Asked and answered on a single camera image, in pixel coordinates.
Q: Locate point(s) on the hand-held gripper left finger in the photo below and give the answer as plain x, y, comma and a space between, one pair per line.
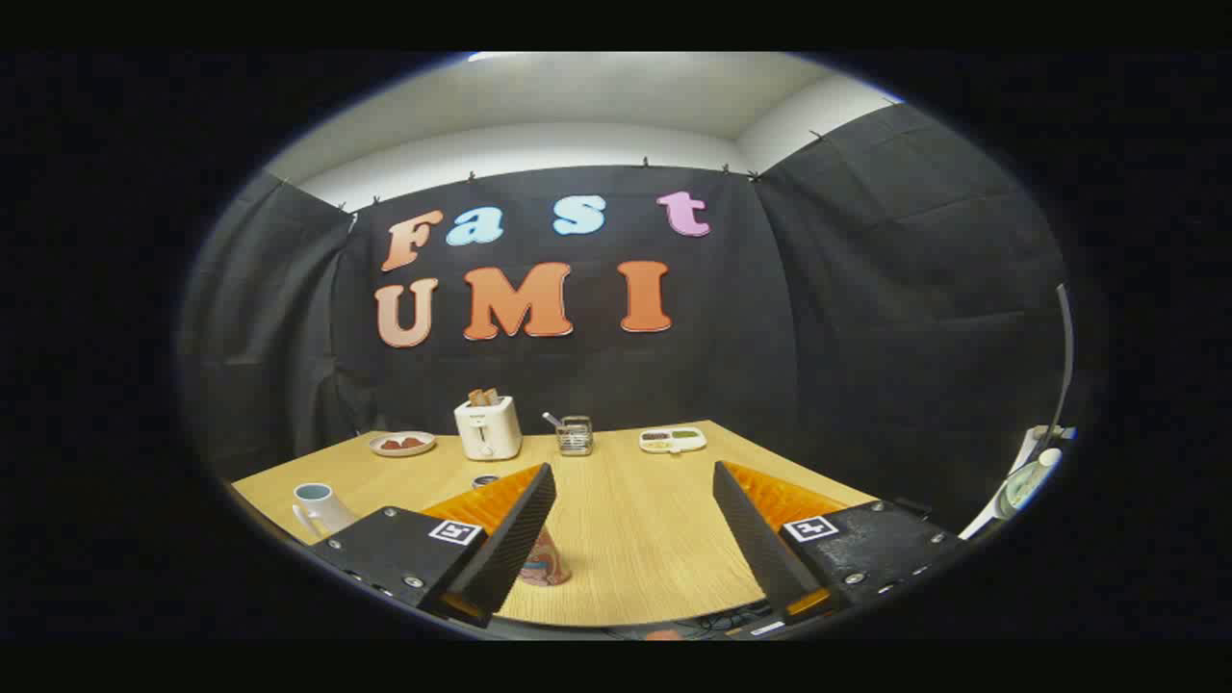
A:
510, 539

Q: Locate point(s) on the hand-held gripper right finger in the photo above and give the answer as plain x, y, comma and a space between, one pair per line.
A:
760, 544

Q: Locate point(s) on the silver juice bottle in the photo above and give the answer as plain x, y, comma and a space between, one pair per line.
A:
547, 568

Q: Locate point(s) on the dark brown round coaster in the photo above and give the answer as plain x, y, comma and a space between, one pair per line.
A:
485, 480

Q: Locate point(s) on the white cup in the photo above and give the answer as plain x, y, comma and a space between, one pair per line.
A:
322, 507

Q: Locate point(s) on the white toaster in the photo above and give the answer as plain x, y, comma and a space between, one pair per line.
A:
488, 433

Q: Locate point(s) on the wooden table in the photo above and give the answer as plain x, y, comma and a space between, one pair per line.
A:
635, 539

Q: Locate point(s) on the white divided tray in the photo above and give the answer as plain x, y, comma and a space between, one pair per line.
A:
673, 440

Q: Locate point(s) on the small white plate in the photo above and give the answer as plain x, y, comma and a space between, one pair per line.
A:
402, 449

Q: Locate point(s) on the reddish brown food pieces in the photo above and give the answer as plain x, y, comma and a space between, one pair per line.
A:
402, 443

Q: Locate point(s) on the toast slices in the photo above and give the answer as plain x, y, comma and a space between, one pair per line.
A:
482, 397

